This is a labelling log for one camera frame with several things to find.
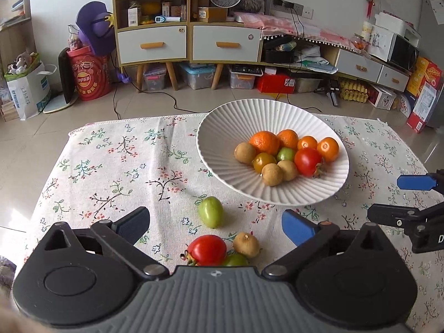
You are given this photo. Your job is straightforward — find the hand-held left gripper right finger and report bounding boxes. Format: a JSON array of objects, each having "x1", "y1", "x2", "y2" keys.
[{"x1": 262, "y1": 210, "x2": 396, "y2": 280}]

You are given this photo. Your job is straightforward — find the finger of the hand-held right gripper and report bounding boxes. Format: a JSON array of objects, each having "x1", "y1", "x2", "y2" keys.
[
  {"x1": 367, "y1": 201, "x2": 444, "y2": 234},
  {"x1": 396, "y1": 170, "x2": 444, "y2": 193}
]

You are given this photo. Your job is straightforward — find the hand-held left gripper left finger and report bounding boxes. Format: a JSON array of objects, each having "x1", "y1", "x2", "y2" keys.
[{"x1": 42, "y1": 207, "x2": 169, "y2": 281}]

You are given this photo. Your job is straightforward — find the large red tomato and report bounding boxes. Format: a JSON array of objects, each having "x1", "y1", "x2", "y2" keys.
[{"x1": 294, "y1": 147, "x2": 327, "y2": 179}]

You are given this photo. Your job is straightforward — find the green cherry tomato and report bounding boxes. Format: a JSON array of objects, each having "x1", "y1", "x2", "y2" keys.
[
  {"x1": 220, "y1": 253, "x2": 249, "y2": 267},
  {"x1": 276, "y1": 147, "x2": 296, "y2": 162}
]

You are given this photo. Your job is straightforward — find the yellow cherry tomato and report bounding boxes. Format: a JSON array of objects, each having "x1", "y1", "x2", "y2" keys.
[{"x1": 252, "y1": 153, "x2": 277, "y2": 174}]

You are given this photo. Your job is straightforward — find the green oval tomato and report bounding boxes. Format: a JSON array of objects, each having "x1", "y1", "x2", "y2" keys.
[{"x1": 198, "y1": 196, "x2": 224, "y2": 229}]

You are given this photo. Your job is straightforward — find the small red tomato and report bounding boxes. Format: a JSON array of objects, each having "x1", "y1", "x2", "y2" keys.
[{"x1": 180, "y1": 235, "x2": 228, "y2": 267}]

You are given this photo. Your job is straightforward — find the orange cherry tomato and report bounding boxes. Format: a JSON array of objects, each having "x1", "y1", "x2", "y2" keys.
[
  {"x1": 297, "y1": 135, "x2": 319, "y2": 150},
  {"x1": 317, "y1": 137, "x2": 340, "y2": 162}
]

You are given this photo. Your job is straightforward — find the mandarin orange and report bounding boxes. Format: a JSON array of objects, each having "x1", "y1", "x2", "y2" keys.
[
  {"x1": 249, "y1": 131, "x2": 280, "y2": 155},
  {"x1": 277, "y1": 129, "x2": 299, "y2": 150}
]

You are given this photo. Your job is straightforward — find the white ribbed bowl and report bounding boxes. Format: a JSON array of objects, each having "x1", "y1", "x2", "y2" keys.
[{"x1": 196, "y1": 99, "x2": 350, "y2": 206}]

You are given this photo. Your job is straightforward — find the floral tablecloth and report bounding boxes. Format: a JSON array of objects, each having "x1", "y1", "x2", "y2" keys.
[{"x1": 21, "y1": 113, "x2": 444, "y2": 332}]

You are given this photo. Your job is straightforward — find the red and white carton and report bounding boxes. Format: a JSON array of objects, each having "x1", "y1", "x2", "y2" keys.
[{"x1": 407, "y1": 81, "x2": 439, "y2": 133}]

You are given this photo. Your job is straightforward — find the orange carton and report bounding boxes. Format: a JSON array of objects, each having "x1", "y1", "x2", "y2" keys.
[{"x1": 406, "y1": 56, "x2": 443, "y2": 98}]

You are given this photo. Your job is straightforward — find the yellow egg trays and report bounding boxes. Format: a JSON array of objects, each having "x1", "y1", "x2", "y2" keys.
[{"x1": 338, "y1": 78, "x2": 371, "y2": 103}]

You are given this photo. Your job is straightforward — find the black microwave oven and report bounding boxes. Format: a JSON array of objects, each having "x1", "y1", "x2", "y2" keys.
[{"x1": 388, "y1": 35, "x2": 420, "y2": 72}]

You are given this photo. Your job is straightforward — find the long low wooden cabinet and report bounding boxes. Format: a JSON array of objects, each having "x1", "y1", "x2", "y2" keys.
[{"x1": 262, "y1": 35, "x2": 412, "y2": 93}]

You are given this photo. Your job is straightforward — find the red box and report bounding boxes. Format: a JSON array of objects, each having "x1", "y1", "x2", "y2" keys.
[{"x1": 257, "y1": 73, "x2": 297, "y2": 94}]

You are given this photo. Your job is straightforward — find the clear storage box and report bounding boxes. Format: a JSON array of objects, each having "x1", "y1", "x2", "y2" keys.
[
  {"x1": 143, "y1": 63, "x2": 168, "y2": 91},
  {"x1": 229, "y1": 65, "x2": 263, "y2": 90}
]

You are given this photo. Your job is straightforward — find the glass jar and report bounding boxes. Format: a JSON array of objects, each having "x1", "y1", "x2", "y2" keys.
[{"x1": 350, "y1": 34, "x2": 369, "y2": 50}]

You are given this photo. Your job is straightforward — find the red snack bucket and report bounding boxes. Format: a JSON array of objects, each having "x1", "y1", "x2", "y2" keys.
[{"x1": 67, "y1": 47, "x2": 112, "y2": 102}]

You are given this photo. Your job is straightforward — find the blue lid storage box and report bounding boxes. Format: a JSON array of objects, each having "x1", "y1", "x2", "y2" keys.
[{"x1": 180, "y1": 63, "x2": 216, "y2": 90}]

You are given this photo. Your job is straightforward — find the white printer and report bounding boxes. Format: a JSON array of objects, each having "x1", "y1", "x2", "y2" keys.
[{"x1": 374, "y1": 11, "x2": 422, "y2": 42}]

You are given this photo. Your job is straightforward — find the black panel on white base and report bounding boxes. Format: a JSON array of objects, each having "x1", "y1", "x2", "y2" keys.
[{"x1": 43, "y1": 47, "x2": 80, "y2": 114}]

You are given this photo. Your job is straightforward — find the white paper bag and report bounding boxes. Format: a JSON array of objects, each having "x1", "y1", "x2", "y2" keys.
[{"x1": 4, "y1": 60, "x2": 57, "y2": 121}]

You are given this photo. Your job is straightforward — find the black bag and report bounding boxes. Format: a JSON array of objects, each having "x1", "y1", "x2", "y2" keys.
[{"x1": 264, "y1": 36, "x2": 298, "y2": 64}]

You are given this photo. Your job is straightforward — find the tall wooden shelf cabinet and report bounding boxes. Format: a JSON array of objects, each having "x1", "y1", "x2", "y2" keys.
[{"x1": 112, "y1": 0, "x2": 191, "y2": 91}]

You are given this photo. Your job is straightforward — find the low white drawer cabinet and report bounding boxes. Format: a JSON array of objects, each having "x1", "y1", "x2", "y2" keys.
[{"x1": 189, "y1": 21, "x2": 263, "y2": 90}]

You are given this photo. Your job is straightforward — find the pink cloth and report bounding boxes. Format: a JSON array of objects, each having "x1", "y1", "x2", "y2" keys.
[{"x1": 234, "y1": 11, "x2": 355, "y2": 47}]

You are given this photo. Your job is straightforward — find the purple toy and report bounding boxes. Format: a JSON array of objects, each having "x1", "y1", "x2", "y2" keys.
[{"x1": 75, "y1": 2, "x2": 116, "y2": 57}]

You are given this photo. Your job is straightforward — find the wooden shelf unit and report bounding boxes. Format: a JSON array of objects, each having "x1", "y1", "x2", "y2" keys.
[{"x1": 0, "y1": 0, "x2": 37, "y2": 65}]

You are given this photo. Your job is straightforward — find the small cardboard box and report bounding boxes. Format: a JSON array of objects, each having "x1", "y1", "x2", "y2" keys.
[{"x1": 198, "y1": 7, "x2": 228, "y2": 23}]

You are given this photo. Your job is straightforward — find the black floor cable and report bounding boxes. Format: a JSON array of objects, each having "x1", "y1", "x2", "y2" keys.
[{"x1": 110, "y1": 54, "x2": 210, "y2": 121}]

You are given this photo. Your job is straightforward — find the wall socket strip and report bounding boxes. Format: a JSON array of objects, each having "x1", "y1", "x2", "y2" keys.
[{"x1": 273, "y1": 0, "x2": 304, "y2": 17}]

